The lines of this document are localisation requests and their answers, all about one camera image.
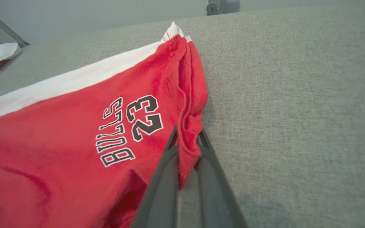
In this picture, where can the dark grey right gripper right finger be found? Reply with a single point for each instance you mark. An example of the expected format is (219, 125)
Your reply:
(217, 196)

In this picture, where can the grey metal diagonal bar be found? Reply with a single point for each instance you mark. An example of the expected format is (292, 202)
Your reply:
(5, 27)

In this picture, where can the grey metal post with bracket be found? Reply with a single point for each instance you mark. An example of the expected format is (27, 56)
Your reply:
(223, 6)

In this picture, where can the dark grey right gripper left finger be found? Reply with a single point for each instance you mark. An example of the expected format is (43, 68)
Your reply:
(160, 196)

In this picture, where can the grey fabric sofa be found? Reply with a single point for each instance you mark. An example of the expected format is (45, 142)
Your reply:
(296, 110)

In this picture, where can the red shorts with Bulls print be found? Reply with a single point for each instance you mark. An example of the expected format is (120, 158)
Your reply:
(74, 133)

